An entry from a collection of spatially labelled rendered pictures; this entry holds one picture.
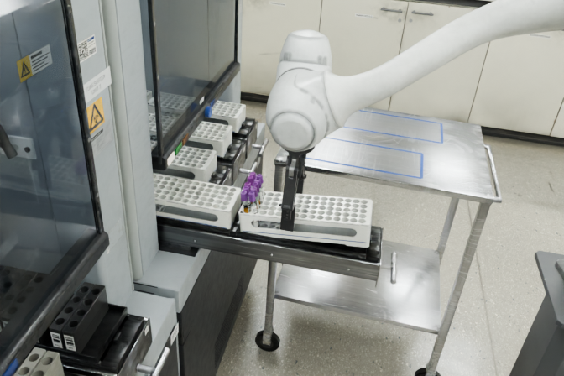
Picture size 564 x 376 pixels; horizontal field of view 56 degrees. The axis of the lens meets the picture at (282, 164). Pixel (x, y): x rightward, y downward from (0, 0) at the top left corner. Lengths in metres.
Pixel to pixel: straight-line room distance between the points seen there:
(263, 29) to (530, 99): 1.73
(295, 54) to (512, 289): 1.78
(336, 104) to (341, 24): 2.55
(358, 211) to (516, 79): 2.49
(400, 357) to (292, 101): 1.43
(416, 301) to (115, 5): 1.39
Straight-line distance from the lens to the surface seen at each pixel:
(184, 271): 1.26
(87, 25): 0.87
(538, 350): 1.62
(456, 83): 3.54
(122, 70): 0.99
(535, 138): 3.84
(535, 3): 1.03
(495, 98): 3.61
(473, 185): 1.54
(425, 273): 2.04
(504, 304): 2.47
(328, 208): 1.22
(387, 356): 2.11
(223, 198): 1.26
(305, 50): 1.00
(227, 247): 1.26
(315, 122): 0.85
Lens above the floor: 1.60
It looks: 32 degrees down
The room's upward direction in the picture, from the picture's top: 4 degrees clockwise
